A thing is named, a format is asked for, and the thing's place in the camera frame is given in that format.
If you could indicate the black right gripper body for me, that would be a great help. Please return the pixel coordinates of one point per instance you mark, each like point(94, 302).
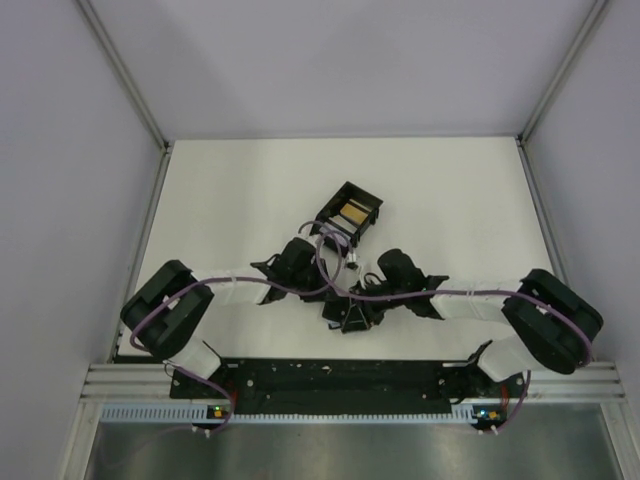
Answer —
point(369, 287)

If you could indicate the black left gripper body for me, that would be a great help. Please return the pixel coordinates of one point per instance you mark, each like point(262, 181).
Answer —
point(311, 279)

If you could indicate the black leather card holder wallet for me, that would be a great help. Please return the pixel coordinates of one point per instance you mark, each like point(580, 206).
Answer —
point(348, 315)

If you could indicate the black plastic card tray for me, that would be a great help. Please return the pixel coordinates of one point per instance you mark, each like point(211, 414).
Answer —
point(329, 218)

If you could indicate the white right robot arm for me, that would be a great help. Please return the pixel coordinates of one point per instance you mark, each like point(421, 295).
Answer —
point(553, 328)

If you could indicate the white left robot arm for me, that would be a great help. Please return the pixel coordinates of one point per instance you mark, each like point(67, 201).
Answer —
point(165, 312)

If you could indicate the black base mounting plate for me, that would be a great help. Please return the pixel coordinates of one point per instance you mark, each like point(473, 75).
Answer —
point(360, 387)

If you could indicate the aluminium left frame post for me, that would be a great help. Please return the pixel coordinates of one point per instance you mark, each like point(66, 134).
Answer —
point(121, 72)

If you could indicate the aluminium frame post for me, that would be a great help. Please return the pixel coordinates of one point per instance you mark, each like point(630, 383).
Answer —
point(121, 72)
point(587, 29)

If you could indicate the white slotted cable duct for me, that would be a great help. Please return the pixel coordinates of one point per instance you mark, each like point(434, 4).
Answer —
point(209, 415)

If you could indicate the aluminium front rail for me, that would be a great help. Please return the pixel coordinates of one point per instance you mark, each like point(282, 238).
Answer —
point(596, 383)

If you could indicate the aluminium right frame post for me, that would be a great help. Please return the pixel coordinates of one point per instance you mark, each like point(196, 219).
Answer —
point(587, 29)

